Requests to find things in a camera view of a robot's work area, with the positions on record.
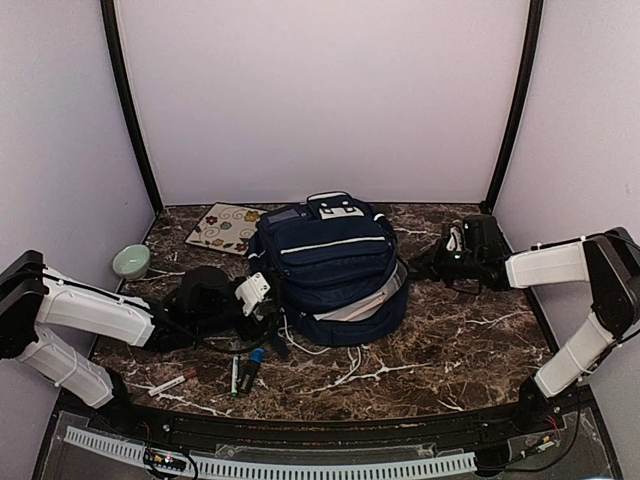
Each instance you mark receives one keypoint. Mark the red capped white marker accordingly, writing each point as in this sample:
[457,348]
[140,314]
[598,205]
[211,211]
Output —
[172,383]

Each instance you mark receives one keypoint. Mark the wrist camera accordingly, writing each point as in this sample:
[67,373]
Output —
[454,238]
[256,297]

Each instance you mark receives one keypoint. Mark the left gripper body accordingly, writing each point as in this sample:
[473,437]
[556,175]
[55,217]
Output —
[252,330]

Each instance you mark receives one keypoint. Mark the right black frame post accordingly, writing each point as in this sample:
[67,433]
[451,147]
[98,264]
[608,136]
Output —
[523,78]

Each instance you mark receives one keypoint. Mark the black frame post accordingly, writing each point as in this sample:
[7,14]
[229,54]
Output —
[523,78]
[126,100]

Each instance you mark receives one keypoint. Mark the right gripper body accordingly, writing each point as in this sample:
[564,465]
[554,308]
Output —
[448,267]

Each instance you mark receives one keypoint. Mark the navy blue student backpack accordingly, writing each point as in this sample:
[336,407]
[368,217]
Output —
[323,254]

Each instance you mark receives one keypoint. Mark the grey slotted cable duct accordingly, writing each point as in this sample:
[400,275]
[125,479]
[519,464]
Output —
[242,463]

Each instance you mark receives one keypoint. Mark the left black frame post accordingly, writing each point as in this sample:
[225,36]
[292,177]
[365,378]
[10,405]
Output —
[126,100]

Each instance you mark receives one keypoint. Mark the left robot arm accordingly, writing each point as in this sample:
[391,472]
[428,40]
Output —
[35,298]

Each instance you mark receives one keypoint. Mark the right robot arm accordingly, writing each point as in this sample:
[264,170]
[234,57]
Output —
[587,288]

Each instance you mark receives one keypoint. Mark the pale green ceramic bowl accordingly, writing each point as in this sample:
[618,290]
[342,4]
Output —
[132,262]

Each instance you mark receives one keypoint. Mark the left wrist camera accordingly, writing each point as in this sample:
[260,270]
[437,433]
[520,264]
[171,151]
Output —
[256,297]

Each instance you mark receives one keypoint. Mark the pink flowered white book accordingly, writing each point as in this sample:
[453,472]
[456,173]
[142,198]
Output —
[365,307]

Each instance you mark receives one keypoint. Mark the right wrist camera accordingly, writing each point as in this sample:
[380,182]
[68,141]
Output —
[454,238]

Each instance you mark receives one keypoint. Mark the green capped white marker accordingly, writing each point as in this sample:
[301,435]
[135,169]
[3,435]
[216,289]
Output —
[234,375]

